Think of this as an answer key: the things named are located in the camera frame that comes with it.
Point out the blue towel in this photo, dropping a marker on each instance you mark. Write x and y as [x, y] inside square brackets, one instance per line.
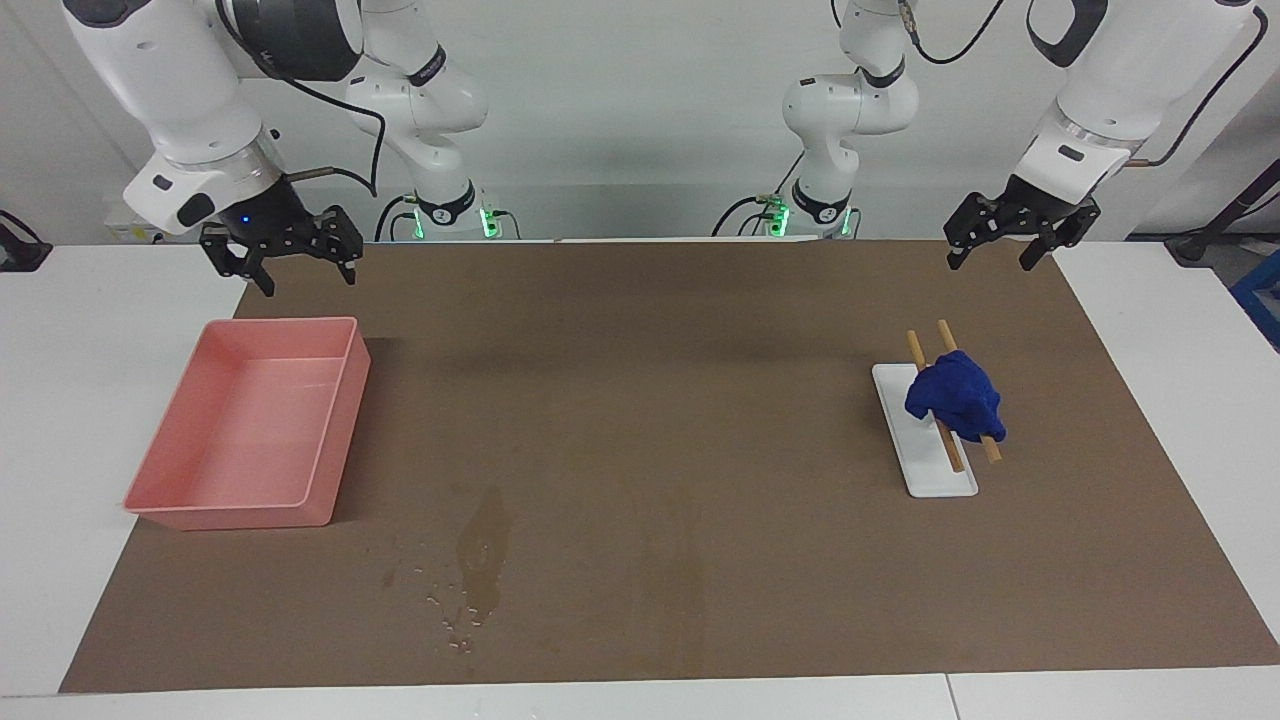
[955, 395]

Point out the brown table mat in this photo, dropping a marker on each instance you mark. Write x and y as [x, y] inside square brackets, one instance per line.
[650, 400]

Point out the wooden rack rod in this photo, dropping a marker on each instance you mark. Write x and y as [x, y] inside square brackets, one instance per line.
[946, 335]
[913, 345]

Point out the white wall socket box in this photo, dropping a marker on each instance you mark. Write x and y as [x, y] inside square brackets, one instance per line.
[125, 232]

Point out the black clamp mount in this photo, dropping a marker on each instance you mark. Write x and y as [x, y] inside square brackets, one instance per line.
[20, 255]

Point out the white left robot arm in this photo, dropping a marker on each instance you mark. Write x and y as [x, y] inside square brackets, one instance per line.
[1120, 90]

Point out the black stand leg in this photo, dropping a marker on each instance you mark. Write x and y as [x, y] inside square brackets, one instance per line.
[1195, 245]

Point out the white rack with wooden rods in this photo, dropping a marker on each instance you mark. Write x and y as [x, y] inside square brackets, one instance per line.
[925, 470]

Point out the pink plastic bin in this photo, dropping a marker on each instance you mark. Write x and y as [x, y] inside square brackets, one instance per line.
[250, 430]

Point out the blue crate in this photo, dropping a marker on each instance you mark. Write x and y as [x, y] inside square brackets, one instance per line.
[1262, 295]

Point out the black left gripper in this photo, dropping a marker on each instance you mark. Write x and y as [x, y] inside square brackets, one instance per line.
[1035, 205]

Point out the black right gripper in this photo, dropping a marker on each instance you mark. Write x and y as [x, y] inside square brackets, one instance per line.
[265, 215]

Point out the spilled water puddle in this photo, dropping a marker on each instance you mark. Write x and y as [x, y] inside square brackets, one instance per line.
[483, 560]

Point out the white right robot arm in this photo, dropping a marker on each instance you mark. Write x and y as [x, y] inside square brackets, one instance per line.
[170, 80]

